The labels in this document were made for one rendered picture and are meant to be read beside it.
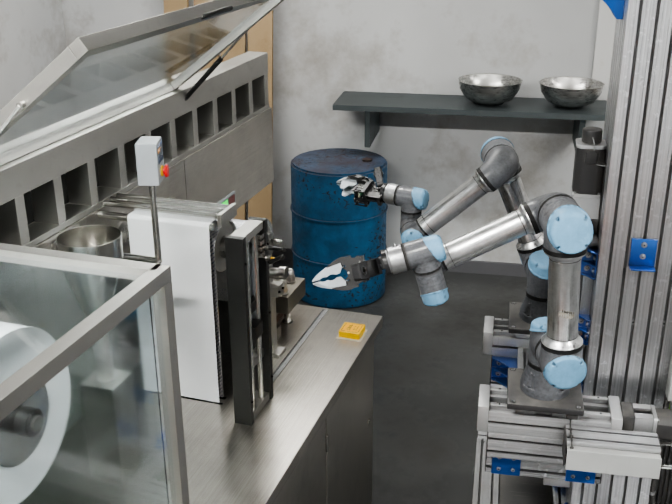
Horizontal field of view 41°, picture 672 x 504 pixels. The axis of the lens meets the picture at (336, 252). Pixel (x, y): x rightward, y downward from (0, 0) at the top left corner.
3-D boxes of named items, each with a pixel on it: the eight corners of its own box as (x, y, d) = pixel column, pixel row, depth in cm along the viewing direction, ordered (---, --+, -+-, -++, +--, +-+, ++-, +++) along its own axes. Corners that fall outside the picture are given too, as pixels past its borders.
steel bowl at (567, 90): (599, 100, 496) (602, 77, 491) (605, 115, 465) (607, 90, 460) (536, 98, 502) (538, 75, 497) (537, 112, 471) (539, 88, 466)
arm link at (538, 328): (561, 349, 277) (565, 310, 272) (573, 371, 265) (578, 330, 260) (523, 350, 277) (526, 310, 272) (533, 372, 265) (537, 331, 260)
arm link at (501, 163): (530, 173, 295) (414, 261, 309) (525, 163, 306) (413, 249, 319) (509, 147, 292) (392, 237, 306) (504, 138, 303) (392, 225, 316)
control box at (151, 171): (166, 186, 206) (163, 143, 202) (137, 186, 206) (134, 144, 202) (172, 177, 213) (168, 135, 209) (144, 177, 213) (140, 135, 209)
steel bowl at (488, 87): (520, 97, 503) (522, 74, 498) (521, 111, 472) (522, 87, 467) (458, 95, 509) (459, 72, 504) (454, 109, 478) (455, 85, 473)
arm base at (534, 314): (561, 309, 326) (564, 284, 322) (563, 327, 312) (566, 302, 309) (519, 305, 329) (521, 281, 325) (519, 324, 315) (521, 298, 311)
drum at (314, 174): (391, 275, 557) (394, 147, 526) (379, 313, 508) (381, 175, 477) (303, 269, 567) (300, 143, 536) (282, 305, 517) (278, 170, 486)
